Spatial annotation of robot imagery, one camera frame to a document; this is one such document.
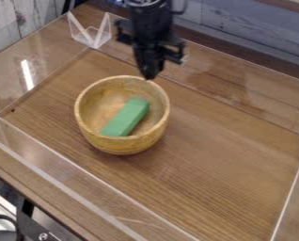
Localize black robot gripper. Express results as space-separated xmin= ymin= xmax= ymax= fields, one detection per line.
xmin=115 ymin=3 xmax=187 ymax=80

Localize green rectangular block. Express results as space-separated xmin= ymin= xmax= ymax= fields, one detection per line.
xmin=100 ymin=98 xmax=149 ymax=137

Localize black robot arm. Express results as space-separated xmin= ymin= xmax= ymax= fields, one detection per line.
xmin=115 ymin=0 xmax=188 ymax=80

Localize light wooden bowl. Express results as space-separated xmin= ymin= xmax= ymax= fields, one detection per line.
xmin=75 ymin=75 xmax=171 ymax=155

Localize clear acrylic corner bracket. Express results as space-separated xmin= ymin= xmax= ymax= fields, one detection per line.
xmin=67 ymin=12 xmax=112 ymax=49

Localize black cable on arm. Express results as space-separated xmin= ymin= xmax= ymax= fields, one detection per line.
xmin=168 ymin=0 xmax=189 ymax=15

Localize clear acrylic enclosure walls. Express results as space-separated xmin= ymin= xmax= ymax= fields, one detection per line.
xmin=0 ymin=17 xmax=299 ymax=241

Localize black table leg bracket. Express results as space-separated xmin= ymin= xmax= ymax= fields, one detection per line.
xmin=16 ymin=199 xmax=61 ymax=241

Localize black cable lower left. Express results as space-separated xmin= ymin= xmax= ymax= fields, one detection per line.
xmin=0 ymin=214 xmax=28 ymax=241

